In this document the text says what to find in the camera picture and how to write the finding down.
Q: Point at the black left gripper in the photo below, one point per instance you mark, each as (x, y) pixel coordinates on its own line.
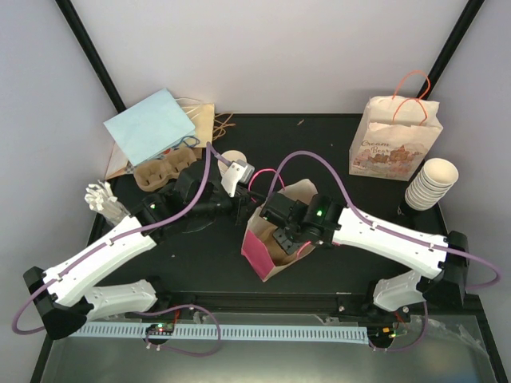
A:
(243, 205)

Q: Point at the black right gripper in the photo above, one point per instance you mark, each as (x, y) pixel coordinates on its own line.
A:
(289, 245)

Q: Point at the brown pulp cup carrier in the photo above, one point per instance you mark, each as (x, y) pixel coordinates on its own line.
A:
(277, 254)

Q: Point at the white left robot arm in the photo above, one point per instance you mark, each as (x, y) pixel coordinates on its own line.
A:
(67, 296)

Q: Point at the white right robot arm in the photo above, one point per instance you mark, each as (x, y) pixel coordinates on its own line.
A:
(437, 272)

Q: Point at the small stack paper cups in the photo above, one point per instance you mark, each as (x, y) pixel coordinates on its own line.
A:
(231, 156)

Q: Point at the brown kraft paper bag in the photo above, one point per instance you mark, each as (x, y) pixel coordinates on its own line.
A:
(209, 125)

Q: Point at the stacked pulp cup carriers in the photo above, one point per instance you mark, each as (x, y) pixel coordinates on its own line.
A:
(154, 174)

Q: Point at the black lid stacks right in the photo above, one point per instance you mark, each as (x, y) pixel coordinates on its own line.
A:
(405, 210)

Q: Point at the light blue paper bag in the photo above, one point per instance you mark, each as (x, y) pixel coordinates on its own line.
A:
(150, 127)

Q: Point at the patterned flat paper bag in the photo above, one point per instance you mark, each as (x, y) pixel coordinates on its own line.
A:
(119, 164)

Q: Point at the Cream Bear printed paper bag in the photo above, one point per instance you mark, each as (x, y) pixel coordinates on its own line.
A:
(394, 135)

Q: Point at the tall stack paper cups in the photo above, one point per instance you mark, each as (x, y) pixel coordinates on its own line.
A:
(435, 179)

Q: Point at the light blue slotted cable duct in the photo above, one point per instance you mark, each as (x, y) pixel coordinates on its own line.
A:
(211, 332)

